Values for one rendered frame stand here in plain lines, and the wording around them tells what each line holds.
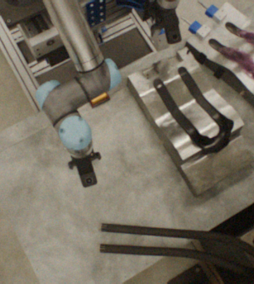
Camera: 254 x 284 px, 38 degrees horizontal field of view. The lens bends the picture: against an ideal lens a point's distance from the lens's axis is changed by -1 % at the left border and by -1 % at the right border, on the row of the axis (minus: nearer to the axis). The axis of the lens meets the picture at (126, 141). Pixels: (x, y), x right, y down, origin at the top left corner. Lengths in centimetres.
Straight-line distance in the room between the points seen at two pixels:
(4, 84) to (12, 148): 105
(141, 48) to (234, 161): 107
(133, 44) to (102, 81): 130
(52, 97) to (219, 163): 69
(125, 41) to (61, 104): 135
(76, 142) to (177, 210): 61
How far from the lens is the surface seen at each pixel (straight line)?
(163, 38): 140
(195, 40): 154
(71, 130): 89
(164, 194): 137
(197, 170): 135
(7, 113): 236
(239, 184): 145
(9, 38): 231
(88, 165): 107
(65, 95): 94
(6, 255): 223
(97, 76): 94
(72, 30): 90
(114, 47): 222
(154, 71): 144
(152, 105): 136
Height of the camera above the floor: 215
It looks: 75 degrees down
